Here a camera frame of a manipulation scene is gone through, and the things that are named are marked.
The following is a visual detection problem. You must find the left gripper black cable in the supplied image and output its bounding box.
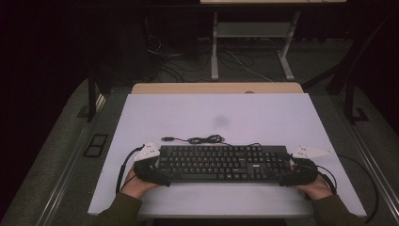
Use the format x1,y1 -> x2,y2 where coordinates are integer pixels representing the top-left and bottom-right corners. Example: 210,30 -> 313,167
115,143 -> 146,194

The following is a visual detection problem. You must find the tangle of black cables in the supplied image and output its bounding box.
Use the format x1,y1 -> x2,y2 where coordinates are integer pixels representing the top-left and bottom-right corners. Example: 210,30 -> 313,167
146,33 -> 212,84

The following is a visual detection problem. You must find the thin black cable loop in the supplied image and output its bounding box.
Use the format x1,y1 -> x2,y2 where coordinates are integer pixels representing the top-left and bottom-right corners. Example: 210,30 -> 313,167
337,153 -> 379,224

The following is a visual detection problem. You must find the black computer keyboard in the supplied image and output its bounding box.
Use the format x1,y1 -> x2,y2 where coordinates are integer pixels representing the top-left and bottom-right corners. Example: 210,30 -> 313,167
156,144 -> 293,185

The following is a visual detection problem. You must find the white floor cable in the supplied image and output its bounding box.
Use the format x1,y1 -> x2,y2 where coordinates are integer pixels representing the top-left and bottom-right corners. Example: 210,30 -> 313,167
225,50 -> 275,84

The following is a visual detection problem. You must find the aluminium rail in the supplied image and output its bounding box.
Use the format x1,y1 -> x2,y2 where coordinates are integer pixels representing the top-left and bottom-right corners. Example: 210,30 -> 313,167
328,93 -> 399,218
35,93 -> 107,226

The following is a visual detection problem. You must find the black keyboard cable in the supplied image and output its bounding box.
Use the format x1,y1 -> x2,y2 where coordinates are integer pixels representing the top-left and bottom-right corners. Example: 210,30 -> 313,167
161,134 -> 263,148

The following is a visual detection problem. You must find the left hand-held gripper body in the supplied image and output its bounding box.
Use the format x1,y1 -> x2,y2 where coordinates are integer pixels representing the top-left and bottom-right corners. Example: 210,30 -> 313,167
134,141 -> 161,184

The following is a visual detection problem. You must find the white metal desk frame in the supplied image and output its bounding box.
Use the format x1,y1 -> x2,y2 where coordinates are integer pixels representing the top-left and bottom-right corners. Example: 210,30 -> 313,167
210,10 -> 301,82

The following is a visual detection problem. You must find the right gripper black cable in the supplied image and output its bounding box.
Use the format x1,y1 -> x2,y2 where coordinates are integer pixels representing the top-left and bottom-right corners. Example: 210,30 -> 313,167
315,164 -> 339,196

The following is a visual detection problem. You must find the black metal stand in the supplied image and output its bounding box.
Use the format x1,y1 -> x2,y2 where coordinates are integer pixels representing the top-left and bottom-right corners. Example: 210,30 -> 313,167
87,70 -> 99,123
343,78 -> 371,125

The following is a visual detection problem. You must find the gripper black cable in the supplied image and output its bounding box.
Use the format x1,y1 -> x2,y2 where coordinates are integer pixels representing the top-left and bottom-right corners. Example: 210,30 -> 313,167
115,143 -> 146,194
315,164 -> 339,196

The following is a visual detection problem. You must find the person's right hand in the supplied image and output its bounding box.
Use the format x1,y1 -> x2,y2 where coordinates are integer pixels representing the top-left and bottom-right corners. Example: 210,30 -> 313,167
293,173 -> 334,202

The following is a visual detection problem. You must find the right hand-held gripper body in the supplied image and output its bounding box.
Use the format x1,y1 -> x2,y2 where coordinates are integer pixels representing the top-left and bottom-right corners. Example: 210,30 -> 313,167
290,144 -> 333,186

